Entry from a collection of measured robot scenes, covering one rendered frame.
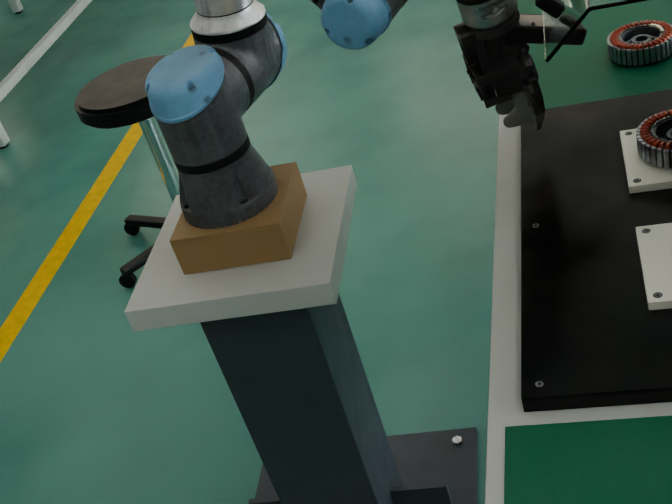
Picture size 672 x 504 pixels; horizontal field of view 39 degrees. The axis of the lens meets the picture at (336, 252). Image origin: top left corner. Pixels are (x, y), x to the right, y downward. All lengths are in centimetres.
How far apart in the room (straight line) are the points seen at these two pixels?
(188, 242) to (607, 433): 68
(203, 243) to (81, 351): 140
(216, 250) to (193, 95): 24
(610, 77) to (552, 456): 82
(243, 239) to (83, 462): 115
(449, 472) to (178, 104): 103
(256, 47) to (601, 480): 80
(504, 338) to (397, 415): 104
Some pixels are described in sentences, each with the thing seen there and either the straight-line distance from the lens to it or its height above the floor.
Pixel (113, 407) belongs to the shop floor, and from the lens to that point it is 253.
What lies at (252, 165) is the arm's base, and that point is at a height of 88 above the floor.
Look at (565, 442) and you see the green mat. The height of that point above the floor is 75.
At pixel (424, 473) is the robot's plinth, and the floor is 2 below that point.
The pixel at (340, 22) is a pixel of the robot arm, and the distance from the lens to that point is 116.
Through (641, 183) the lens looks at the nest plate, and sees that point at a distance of 133.
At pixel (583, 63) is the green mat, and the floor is 75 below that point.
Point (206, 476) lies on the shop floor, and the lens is 223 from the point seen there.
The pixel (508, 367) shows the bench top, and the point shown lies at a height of 75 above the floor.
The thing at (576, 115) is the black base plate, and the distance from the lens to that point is 154.
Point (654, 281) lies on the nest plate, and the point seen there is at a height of 78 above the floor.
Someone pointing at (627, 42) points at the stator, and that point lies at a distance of 175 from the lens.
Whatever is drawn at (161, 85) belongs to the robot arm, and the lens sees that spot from 135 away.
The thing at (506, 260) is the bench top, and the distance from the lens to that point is 129.
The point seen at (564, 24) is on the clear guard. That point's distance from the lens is 119.
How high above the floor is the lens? 152
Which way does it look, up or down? 34 degrees down
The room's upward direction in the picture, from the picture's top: 18 degrees counter-clockwise
